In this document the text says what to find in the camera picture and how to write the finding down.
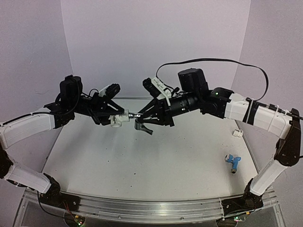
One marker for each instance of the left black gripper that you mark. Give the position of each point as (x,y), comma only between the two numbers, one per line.
(99,109)

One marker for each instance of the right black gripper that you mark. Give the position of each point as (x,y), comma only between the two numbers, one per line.
(156,107)

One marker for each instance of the white pipe elbow fitting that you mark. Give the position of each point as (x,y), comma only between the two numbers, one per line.
(117,121)

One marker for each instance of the chrome water faucet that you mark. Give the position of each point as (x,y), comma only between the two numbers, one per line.
(139,126)

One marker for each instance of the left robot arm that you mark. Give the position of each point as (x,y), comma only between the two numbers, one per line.
(71,101)

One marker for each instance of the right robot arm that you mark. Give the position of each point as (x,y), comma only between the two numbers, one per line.
(228,105)

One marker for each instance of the blue water faucet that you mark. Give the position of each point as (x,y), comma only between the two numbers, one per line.
(234,161)

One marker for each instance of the small white pipe fitting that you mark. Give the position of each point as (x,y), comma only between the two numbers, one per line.
(237,133)

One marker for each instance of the left circuit board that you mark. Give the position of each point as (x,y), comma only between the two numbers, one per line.
(72,220)

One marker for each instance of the circuit board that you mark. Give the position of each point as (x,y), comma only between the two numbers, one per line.
(241,217)
(72,220)

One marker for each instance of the right circuit board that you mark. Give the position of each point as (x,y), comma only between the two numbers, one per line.
(241,217)

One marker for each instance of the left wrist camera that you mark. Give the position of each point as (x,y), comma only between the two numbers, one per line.
(110,90)

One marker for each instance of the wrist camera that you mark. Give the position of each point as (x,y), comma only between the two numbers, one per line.
(158,89)
(110,90)

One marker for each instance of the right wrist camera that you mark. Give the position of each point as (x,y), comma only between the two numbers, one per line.
(158,89)

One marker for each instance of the aluminium front rail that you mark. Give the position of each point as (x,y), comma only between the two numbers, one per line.
(160,212)

